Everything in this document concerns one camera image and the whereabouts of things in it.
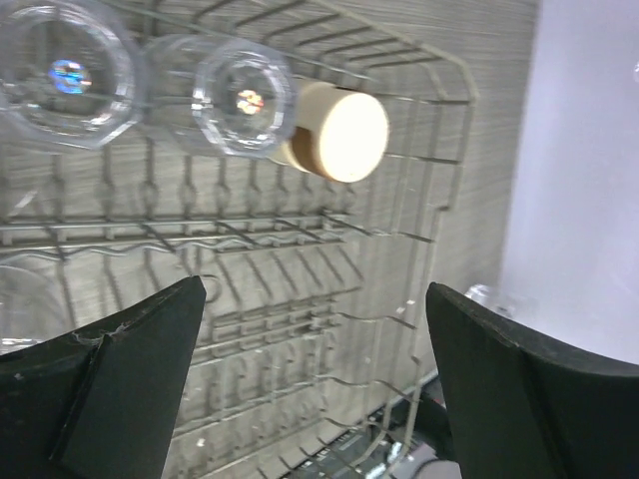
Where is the grey wire dish rack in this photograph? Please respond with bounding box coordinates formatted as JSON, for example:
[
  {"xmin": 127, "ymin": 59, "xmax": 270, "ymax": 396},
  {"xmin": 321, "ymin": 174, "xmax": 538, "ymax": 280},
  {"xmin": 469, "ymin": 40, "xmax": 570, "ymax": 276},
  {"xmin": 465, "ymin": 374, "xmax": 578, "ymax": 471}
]
[{"xmin": 1, "ymin": 1, "xmax": 477, "ymax": 478}]

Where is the clear cup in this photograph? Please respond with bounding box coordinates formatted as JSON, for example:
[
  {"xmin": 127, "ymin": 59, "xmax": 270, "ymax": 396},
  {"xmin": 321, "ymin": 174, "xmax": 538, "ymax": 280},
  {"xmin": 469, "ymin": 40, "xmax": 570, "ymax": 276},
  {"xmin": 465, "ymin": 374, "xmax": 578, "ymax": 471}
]
[
  {"xmin": 1, "ymin": 1, "xmax": 148, "ymax": 151},
  {"xmin": 1, "ymin": 264, "xmax": 72, "ymax": 355},
  {"xmin": 464, "ymin": 284, "xmax": 538, "ymax": 322}
]

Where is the clear tumbler from corner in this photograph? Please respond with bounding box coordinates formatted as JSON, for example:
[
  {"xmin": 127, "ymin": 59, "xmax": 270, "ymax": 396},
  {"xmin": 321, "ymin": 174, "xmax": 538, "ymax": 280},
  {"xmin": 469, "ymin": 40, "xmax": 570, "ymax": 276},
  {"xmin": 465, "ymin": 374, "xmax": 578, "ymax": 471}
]
[{"xmin": 143, "ymin": 34, "xmax": 297, "ymax": 159}]

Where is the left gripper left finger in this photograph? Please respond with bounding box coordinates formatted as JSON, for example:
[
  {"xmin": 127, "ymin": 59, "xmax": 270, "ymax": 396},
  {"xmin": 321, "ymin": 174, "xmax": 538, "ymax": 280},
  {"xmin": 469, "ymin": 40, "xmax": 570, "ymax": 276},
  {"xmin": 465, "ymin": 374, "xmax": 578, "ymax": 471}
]
[{"xmin": 1, "ymin": 275, "xmax": 206, "ymax": 478}]

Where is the beige brown travel cup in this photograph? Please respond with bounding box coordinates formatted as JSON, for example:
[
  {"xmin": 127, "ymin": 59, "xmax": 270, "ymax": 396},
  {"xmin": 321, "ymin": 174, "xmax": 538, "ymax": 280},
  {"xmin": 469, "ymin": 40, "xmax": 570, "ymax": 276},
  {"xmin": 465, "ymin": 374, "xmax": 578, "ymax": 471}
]
[{"xmin": 269, "ymin": 79, "xmax": 390, "ymax": 184}]

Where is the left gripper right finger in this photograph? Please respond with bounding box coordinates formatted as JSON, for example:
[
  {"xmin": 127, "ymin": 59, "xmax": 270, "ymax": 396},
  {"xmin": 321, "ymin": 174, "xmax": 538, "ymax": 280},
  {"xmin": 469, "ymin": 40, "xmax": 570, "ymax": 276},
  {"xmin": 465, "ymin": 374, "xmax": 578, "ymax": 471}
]
[{"xmin": 425, "ymin": 283, "xmax": 638, "ymax": 478}]

